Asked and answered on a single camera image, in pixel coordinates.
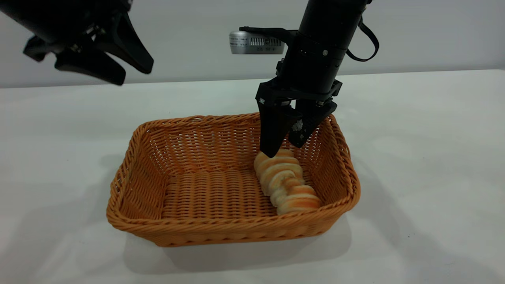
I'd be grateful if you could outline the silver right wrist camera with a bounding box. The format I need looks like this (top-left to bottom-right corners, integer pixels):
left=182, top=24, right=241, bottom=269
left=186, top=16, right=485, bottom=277
left=229, top=31, right=285, bottom=55

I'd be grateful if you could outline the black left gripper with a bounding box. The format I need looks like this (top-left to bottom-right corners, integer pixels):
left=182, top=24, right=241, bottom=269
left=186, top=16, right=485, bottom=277
left=0, top=0, right=154, bottom=86

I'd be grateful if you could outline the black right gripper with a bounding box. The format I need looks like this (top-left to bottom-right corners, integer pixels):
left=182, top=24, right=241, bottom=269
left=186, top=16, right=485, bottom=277
left=255, top=33, right=342, bottom=159

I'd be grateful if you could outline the orange woven wicker basket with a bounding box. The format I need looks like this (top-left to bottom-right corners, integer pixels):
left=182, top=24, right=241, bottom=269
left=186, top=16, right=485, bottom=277
left=107, top=112, right=361, bottom=248

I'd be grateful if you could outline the ridged golden bread loaf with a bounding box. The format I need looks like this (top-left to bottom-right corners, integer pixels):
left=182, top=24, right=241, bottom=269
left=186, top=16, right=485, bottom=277
left=254, top=149, right=322, bottom=215

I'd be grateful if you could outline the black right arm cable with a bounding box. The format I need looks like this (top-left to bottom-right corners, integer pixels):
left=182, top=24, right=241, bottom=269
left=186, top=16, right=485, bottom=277
left=346, top=16, right=380, bottom=63

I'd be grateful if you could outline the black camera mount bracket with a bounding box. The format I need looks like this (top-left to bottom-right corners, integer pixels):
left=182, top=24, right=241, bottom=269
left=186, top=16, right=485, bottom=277
left=239, top=26, right=300, bottom=45

